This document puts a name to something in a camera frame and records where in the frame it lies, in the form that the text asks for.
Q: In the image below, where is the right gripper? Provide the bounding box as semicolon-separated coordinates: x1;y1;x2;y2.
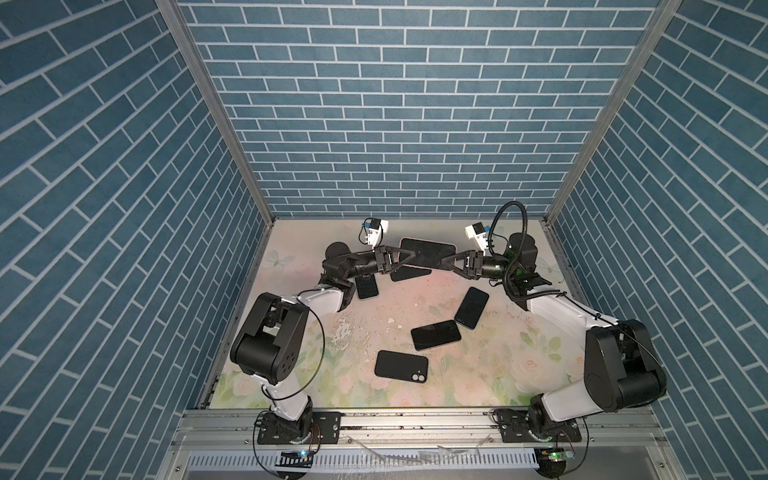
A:
443;252;517;283

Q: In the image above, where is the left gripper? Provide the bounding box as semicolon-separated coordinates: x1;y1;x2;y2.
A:
341;250;412;283

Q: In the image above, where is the black phone case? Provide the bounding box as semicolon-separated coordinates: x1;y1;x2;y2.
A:
374;350;429;383
390;265;432;282

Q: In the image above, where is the purple-edged black phone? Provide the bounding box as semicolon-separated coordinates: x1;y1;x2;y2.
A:
399;237;458;270

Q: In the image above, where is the light blue phone case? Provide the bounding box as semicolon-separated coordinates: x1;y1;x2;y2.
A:
355;274;379;300

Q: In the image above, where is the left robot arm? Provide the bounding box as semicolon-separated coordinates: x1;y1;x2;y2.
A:
229;242;416;442

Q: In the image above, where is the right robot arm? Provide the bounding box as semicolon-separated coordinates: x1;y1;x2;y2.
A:
440;233;667;441

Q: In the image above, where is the blue-edged black phone right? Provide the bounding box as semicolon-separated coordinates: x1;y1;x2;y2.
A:
454;287;489;330

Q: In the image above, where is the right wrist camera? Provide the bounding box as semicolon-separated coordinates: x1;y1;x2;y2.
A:
465;222;489;254

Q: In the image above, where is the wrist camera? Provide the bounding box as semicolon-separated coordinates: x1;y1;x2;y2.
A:
358;217;389;249
465;222;489;254

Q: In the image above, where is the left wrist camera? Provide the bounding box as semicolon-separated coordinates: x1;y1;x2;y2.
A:
358;217;389;249

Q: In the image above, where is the right camera black cable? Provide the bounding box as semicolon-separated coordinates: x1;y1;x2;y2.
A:
488;200;532;301

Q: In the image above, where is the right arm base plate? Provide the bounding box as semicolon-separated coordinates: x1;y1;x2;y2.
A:
490;407;582;443

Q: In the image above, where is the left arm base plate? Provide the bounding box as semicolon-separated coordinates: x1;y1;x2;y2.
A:
256;411;342;446

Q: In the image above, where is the white slotted cable duct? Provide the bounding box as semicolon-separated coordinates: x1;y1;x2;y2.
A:
187;447;539;473

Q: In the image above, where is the aluminium front rail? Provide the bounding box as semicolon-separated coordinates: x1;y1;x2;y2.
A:
171;407;667;451

